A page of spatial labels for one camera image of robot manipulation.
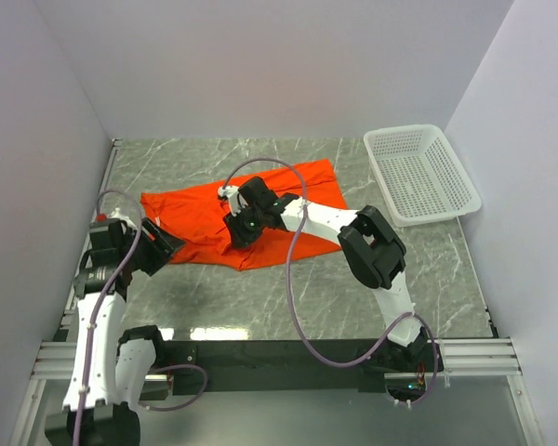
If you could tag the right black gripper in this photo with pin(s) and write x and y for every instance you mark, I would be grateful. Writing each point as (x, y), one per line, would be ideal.
(240, 228)

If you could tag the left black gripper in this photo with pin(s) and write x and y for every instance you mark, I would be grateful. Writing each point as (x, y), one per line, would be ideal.
(159, 246)

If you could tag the orange t shirt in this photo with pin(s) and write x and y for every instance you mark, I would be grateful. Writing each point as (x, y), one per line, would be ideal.
(196, 214)

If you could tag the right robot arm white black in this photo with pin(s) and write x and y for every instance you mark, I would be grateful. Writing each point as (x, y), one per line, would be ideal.
(372, 249)

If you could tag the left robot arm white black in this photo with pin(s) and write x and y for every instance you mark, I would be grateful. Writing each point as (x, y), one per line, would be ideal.
(101, 404)

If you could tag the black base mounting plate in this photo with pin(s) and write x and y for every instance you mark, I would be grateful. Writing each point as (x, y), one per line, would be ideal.
(276, 365)

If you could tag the white plastic mesh basket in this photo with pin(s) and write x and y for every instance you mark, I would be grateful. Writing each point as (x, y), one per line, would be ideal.
(419, 174)

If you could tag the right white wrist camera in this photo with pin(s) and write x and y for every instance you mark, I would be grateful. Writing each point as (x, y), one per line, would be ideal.
(232, 196)

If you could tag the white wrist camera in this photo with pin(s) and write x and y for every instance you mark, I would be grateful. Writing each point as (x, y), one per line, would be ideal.
(232, 196)
(115, 214)

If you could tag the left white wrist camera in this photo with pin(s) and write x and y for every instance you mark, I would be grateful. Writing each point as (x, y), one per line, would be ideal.
(115, 214)

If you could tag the aluminium rail frame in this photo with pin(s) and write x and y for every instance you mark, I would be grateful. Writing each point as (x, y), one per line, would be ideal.
(461, 357)

